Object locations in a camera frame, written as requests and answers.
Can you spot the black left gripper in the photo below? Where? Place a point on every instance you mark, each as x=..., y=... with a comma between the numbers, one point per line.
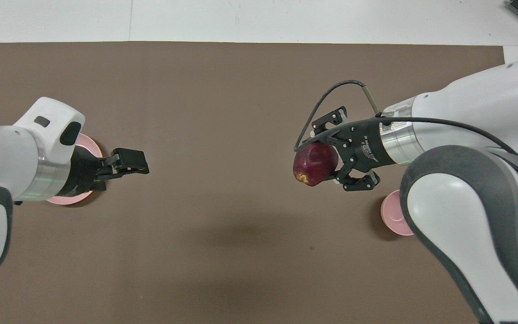
x=83, y=175

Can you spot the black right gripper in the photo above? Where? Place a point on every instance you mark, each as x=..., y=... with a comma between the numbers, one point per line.
x=362, y=146

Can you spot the dark red apple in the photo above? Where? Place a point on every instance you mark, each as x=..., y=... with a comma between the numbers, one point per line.
x=315, y=164

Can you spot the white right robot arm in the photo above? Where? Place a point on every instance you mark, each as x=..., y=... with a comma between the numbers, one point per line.
x=466, y=216

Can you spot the pink plate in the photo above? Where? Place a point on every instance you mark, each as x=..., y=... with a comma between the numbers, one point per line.
x=90, y=144

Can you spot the small pink bowl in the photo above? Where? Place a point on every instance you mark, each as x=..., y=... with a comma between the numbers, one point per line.
x=391, y=216

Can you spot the brown table mat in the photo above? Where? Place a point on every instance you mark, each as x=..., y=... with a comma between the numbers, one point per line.
x=223, y=225

